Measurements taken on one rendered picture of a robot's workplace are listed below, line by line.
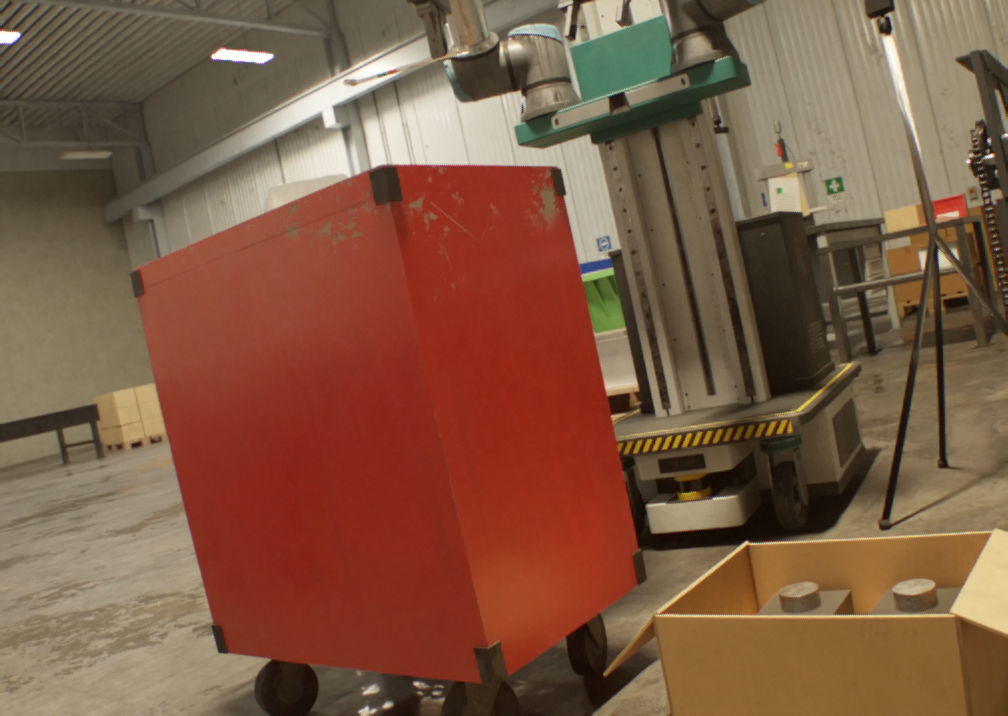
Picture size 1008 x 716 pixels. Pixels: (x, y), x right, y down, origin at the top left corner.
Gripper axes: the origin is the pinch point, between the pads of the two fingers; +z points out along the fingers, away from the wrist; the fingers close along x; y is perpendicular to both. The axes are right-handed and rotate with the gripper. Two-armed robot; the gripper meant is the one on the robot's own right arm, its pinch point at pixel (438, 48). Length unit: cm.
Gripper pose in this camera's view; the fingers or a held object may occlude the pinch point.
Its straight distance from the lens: 184.1
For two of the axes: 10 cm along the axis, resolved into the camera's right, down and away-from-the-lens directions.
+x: 2.6, -0.8, 9.6
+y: 9.4, -1.9, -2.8
